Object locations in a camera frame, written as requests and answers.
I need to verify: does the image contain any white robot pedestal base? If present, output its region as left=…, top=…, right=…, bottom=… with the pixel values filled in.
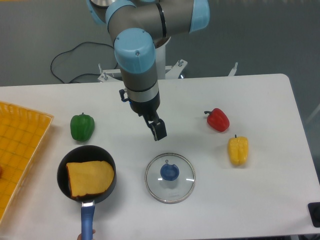
left=97, top=37, right=239, bottom=83

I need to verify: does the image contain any red bell pepper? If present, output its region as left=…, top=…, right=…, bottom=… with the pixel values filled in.
left=204, top=108, right=230, bottom=133

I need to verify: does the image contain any green bell pepper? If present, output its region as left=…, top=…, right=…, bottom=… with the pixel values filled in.
left=70, top=112, right=95, bottom=142

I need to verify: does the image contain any black cable on floor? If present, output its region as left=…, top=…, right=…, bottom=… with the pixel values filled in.
left=50, top=41, right=119, bottom=84

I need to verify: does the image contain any yellow bell pepper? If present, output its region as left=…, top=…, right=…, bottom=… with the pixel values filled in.
left=227, top=134, right=249, bottom=166

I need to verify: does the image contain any person's hand at edge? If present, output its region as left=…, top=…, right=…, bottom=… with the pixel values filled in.
left=77, top=229, right=96, bottom=240

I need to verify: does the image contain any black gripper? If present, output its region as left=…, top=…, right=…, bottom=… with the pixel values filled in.
left=119, top=89, right=167, bottom=141

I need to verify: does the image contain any yellow bread slice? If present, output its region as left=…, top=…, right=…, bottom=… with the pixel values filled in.
left=66, top=160, right=115, bottom=198

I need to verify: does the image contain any black pot blue handle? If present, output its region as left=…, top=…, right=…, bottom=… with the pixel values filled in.
left=57, top=145, right=117, bottom=240

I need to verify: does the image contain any black object table corner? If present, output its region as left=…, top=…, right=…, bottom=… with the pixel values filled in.
left=307, top=202, right=320, bottom=228

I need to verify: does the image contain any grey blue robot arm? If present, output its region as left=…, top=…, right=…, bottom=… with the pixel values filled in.
left=86, top=0, right=211, bottom=141

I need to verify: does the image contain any glass pot lid blue knob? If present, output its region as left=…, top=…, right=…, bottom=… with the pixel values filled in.
left=144, top=153, right=196, bottom=204

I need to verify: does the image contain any yellow woven basket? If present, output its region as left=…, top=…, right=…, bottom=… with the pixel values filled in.
left=0, top=101, right=54, bottom=222

